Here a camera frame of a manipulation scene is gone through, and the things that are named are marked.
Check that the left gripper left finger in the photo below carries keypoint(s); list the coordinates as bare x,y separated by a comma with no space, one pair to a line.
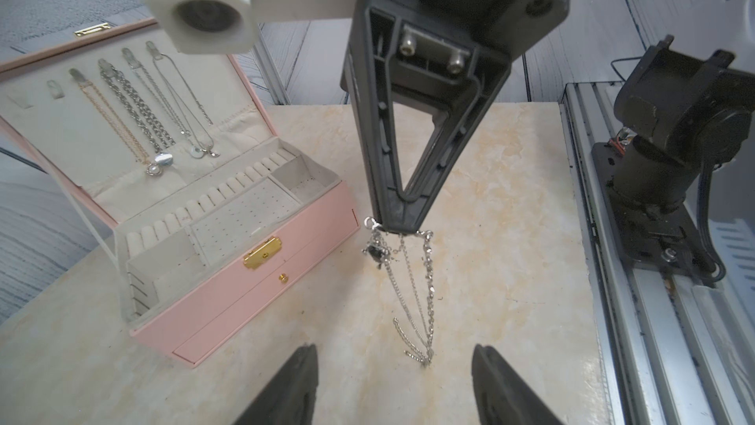
291,394

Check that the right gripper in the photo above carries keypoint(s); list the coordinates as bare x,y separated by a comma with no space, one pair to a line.
421,75

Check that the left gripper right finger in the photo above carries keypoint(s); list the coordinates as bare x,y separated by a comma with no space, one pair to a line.
502,396

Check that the pink jewelry box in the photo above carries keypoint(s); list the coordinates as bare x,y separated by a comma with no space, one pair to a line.
212,215

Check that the right frame post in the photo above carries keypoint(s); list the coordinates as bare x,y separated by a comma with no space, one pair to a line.
270,74

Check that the aluminium rail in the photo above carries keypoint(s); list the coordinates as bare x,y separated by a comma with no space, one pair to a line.
673,351

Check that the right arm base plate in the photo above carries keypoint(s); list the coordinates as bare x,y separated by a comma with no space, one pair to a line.
644,190

